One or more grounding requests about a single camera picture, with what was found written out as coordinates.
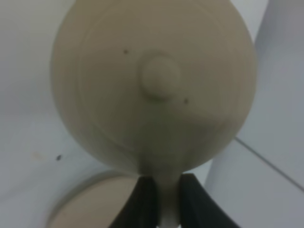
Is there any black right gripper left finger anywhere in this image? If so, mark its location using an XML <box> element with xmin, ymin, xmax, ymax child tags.
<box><xmin>110</xmin><ymin>176</ymin><xmax>158</xmax><ymax>228</ymax></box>

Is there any brown teapot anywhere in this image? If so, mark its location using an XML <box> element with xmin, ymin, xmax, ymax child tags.
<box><xmin>51</xmin><ymin>0</ymin><xmax>257</xmax><ymax>228</ymax></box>

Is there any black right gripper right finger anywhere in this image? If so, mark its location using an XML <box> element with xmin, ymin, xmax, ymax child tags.
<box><xmin>179</xmin><ymin>173</ymin><xmax>239</xmax><ymax>228</ymax></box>

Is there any brown far cup saucer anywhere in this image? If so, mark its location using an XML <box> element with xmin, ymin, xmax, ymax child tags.
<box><xmin>47</xmin><ymin>175</ymin><xmax>137</xmax><ymax>228</ymax></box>

